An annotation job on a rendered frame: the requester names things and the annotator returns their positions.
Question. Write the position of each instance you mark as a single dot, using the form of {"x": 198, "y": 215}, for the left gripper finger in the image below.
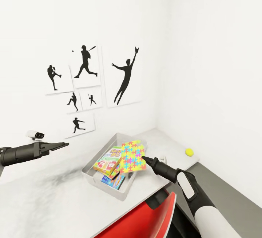
{"x": 49, "y": 146}
{"x": 61, "y": 146}

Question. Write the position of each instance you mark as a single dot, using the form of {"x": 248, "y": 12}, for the jigsaw puzzle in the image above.
{"x": 116, "y": 171}
{"x": 131, "y": 157}

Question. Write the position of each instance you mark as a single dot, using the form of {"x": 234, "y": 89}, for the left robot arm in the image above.
{"x": 36, "y": 149}

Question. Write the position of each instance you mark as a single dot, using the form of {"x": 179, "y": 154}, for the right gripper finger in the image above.
{"x": 148, "y": 160}

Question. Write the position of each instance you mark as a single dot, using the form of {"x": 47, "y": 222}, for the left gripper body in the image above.
{"x": 29, "y": 152}

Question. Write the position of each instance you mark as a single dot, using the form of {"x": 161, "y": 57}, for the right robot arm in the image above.
{"x": 209, "y": 220}

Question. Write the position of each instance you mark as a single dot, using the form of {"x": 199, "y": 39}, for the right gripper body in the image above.
{"x": 159, "y": 168}

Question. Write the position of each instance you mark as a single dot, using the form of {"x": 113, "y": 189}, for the tennis ball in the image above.
{"x": 189, "y": 152}

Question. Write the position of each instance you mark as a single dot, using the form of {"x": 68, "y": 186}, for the board game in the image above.
{"x": 109, "y": 161}
{"x": 115, "y": 182}

